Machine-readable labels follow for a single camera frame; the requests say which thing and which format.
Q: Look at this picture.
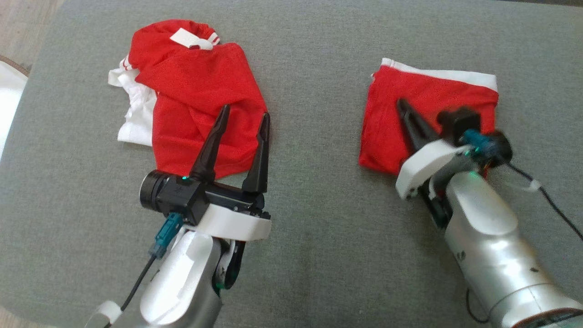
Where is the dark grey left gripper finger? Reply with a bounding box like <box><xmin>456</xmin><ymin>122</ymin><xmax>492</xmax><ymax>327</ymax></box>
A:
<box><xmin>241</xmin><ymin>113</ymin><xmax>271</xmax><ymax>194</ymax></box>
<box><xmin>189</xmin><ymin>104</ymin><xmax>230</xmax><ymax>183</ymax></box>

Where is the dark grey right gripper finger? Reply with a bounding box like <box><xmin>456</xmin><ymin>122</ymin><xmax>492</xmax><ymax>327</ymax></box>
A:
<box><xmin>402</xmin><ymin>98</ymin><xmax>440</xmax><ymax>145</ymax></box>
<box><xmin>396</xmin><ymin>98</ymin><xmax>424</xmax><ymax>153</ymax></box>

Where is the red shorts white trim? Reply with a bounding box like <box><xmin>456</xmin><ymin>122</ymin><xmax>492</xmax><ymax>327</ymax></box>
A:
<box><xmin>358</xmin><ymin>58</ymin><xmax>499</xmax><ymax>176</ymax></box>

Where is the grey sofa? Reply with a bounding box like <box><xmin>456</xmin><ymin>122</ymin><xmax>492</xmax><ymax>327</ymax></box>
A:
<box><xmin>0</xmin><ymin>0</ymin><xmax>583</xmax><ymax>328</ymax></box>

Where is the black cable teal plug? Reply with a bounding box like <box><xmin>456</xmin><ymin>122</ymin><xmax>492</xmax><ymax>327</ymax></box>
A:
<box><xmin>104</xmin><ymin>213</ymin><xmax>184</xmax><ymax>328</ymax></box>
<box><xmin>462</xmin><ymin>130</ymin><xmax>583</xmax><ymax>241</ymax></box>

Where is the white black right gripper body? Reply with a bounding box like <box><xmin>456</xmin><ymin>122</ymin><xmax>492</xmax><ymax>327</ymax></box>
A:
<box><xmin>395</xmin><ymin>139</ymin><xmax>470</xmax><ymax>201</ymax></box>

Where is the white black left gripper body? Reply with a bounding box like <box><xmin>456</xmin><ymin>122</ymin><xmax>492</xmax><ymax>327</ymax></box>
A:
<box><xmin>196</xmin><ymin>179</ymin><xmax>272</xmax><ymax>242</ymax></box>

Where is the white rug brown edge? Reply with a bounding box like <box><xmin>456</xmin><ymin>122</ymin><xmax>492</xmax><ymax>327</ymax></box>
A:
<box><xmin>0</xmin><ymin>55</ymin><xmax>30</xmax><ymax>160</ymax></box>

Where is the red basketball jersey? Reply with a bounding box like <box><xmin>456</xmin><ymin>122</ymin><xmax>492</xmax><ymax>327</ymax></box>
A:
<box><xmin>108</xmin><ymin>19</ymin><xmax>268</xmax><ymax>179</ymax></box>

